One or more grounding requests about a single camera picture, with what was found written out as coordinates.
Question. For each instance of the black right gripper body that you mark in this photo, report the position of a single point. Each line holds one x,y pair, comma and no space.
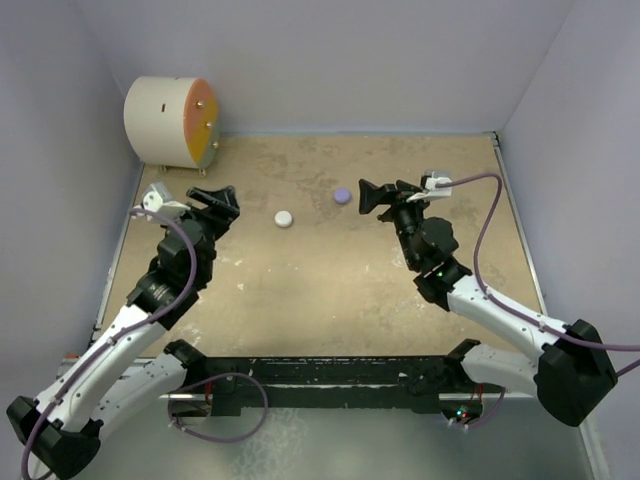
407,217

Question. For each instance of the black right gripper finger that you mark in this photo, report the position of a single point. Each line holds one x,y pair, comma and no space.
371,196
408,191

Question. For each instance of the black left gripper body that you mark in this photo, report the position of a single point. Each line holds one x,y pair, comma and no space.
212,227

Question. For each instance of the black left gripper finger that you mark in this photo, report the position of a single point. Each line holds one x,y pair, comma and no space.
225,204
208,198

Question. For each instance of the purple charging case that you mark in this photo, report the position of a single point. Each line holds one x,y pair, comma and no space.
342,196

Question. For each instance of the white charging case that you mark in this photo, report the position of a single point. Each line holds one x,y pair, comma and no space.
283,219

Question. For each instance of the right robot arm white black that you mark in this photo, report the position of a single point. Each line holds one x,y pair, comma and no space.
564,366

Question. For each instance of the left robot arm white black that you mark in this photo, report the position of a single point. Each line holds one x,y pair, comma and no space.
62,428

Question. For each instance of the white cylinder orange face fixture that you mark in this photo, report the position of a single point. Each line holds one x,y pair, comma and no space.
172,122

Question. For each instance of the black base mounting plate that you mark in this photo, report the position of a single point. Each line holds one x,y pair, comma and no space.
414,383

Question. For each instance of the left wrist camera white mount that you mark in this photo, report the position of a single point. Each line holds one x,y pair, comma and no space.
157,198

